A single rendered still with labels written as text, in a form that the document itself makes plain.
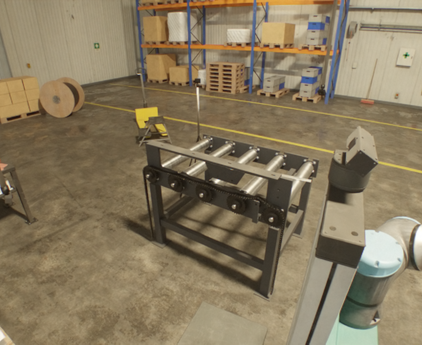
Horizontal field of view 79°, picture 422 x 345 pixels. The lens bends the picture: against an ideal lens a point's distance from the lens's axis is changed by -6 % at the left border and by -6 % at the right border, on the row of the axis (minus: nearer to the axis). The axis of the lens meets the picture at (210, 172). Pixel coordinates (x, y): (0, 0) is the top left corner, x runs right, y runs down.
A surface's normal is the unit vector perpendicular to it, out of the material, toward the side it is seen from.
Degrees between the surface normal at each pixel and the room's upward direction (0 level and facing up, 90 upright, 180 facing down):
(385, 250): 5
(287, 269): 0
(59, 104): 90
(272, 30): 90
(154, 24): 90
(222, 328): 0
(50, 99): 90
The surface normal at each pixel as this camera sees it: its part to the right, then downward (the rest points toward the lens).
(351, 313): -0.55, 0.05
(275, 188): -0.54, 0.39
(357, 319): -0.31, 0.11
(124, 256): 0.00, -0.88
